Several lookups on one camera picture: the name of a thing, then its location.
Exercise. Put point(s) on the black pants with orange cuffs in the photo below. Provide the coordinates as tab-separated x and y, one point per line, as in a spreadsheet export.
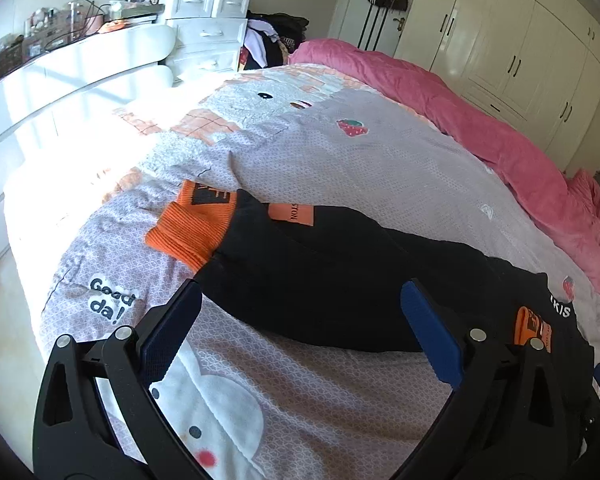
340	285

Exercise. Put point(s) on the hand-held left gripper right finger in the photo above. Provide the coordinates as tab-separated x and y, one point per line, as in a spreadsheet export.
432	332

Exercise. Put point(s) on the pile of dark clothes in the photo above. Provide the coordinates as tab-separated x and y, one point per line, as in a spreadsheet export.
272	37

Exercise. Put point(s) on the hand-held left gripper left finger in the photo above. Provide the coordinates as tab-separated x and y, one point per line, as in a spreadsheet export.
172	332

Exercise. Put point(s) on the clutter of desk things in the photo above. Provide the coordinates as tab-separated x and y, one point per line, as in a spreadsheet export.
80	15

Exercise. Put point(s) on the cream wardrobe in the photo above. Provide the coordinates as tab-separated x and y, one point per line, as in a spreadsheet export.
510	35

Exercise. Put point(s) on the white door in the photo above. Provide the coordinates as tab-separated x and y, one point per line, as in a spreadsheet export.
350	5

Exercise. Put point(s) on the lilac printed bedspread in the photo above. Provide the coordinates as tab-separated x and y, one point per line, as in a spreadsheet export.
330	160

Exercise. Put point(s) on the pink fleece blanket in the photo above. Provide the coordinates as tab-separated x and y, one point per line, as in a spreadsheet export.
480	120

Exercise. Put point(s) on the white drawer cabinet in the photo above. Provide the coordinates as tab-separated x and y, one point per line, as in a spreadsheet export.
207	25

